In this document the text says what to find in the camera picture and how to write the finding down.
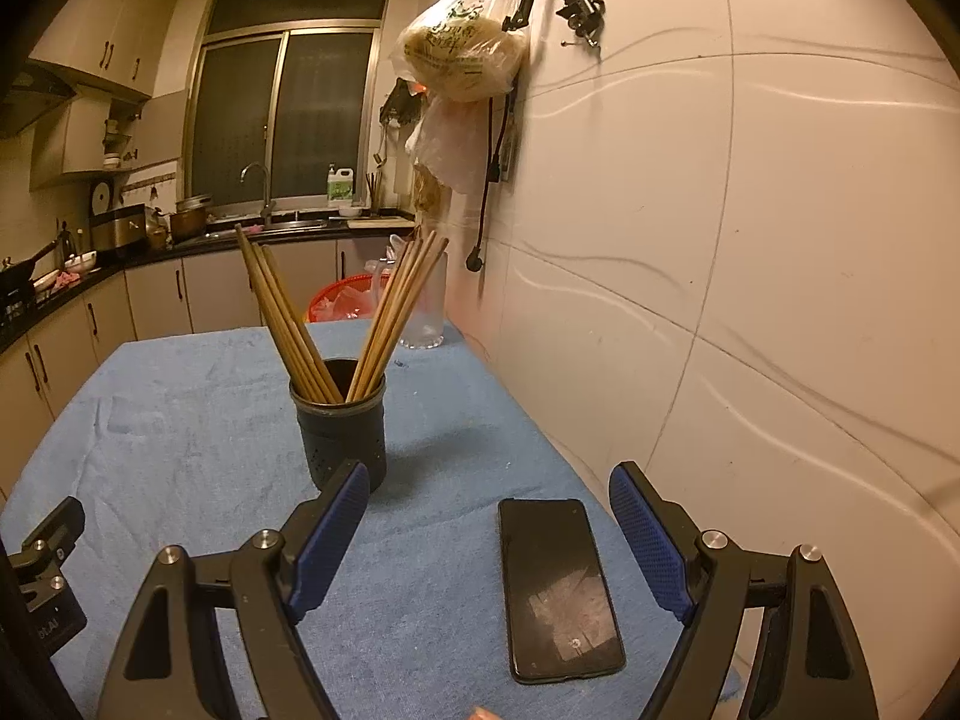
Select white upper kitchen cabinets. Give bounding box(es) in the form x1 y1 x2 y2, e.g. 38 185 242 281
30 0 185 98

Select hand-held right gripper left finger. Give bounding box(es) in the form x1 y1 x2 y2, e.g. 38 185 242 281
96 459 372 720

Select silver countertop oven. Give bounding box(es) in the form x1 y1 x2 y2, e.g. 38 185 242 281
88 204 149 252

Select hanging bag of flatbreads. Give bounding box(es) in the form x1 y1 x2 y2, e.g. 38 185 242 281
390 0 530 102

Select black wok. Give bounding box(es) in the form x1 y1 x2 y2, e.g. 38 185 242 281
0 240 59 316

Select clear glass mug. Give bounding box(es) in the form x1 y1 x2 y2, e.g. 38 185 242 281
365 249 449 350

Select white wall cabinet with shelf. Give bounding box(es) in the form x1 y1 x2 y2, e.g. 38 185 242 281
30 94 143 188

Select black kitchen countertop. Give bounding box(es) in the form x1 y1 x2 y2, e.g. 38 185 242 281
0 214 417 353

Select brown cooking pot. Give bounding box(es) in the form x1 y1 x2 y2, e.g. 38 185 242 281
169 195 212 241

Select dark hanging bag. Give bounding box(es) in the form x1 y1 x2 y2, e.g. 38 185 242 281
379 79 425 125

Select black power cable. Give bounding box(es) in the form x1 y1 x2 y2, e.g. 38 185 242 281
465 97 503 272

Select steel sink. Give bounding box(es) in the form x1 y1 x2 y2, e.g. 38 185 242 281
206 217 331 233

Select kitchen window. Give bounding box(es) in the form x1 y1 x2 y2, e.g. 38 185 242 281
184 0 398 211

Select bunch of wooden chopsticks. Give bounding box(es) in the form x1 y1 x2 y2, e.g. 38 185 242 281
235 223 451 404

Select wall socket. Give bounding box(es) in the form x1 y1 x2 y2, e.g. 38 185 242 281
495 101 520 182

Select red plastic basket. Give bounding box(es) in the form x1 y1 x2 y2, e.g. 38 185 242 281
306 276 391 325

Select blue table cloth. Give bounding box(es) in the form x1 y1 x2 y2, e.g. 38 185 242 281
0 319 743 720

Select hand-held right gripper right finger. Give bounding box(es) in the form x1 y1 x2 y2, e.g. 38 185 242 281
609 461 880 720

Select black smartphone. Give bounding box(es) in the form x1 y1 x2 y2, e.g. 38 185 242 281
498 497 628 685

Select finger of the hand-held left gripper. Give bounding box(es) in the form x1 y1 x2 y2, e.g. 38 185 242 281
19 496 86 593

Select range hood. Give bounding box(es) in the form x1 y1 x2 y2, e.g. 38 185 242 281
0 64 76 137

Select black perforated chopstick holder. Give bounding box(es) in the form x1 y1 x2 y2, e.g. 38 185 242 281
289 358 389 492

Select steel faucet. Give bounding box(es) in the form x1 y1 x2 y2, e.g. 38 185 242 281
240 162 275 230

